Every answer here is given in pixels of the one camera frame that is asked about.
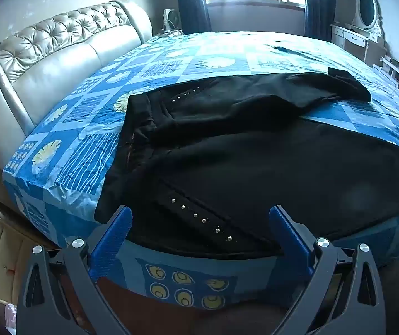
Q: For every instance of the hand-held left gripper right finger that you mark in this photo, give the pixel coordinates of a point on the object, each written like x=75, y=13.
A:
x=288, y=235

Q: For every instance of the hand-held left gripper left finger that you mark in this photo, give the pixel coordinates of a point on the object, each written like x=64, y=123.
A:
x=115, y=232

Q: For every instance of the black studded pants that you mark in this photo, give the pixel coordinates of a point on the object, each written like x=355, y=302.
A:
x=237, y=153

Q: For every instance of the blue patterned bed sheet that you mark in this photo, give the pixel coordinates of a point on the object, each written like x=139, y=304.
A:
x=87, y=139

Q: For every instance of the pink plastic bag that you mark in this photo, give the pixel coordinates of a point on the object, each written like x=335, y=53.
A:
x=10, y=315

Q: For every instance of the white dressing table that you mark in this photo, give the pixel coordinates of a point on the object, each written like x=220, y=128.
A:
x=354, y=40

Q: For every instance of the beige tufted leather headboard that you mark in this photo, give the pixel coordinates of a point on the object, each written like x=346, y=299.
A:
x=46, y=62

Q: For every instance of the white oval vanity mirror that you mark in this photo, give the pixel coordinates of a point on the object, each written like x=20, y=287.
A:
x=367, y=8

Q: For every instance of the dark blue curtain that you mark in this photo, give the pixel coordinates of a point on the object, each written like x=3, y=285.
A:
x=319, y=3
x=190, y=0

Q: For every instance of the small white fan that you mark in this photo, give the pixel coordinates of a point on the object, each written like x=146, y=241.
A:
x=172, y=21

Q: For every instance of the beige leather bed frame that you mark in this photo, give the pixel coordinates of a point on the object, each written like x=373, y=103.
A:
x=4, y=251

